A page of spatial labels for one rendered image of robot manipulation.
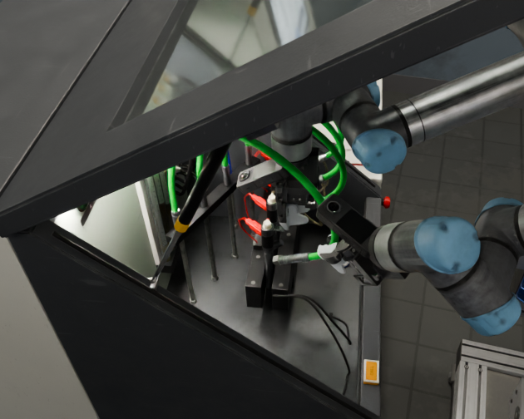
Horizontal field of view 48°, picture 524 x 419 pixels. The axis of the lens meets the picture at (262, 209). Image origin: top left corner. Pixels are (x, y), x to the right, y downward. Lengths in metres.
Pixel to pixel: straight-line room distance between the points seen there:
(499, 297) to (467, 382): 1.30
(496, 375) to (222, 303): 1.08
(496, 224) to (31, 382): 0.92
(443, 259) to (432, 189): 2.31
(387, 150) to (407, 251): 0.19
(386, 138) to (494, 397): 1.39
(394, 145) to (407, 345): 1.60
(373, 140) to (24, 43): 0.69
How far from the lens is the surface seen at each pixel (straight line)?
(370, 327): 1.33
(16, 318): 1.10
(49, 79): 1.11
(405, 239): 0.83
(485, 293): 0.85
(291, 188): 1.13
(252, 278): 1.36
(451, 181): 3.16
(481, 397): 2.14
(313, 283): 1.54
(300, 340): 1.44
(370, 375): 1.25
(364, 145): 0.94
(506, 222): 0.93
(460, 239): 0.80
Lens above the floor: 2.04
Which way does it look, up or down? 45 degrees down
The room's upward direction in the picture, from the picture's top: 3 degrees counter-clockwise
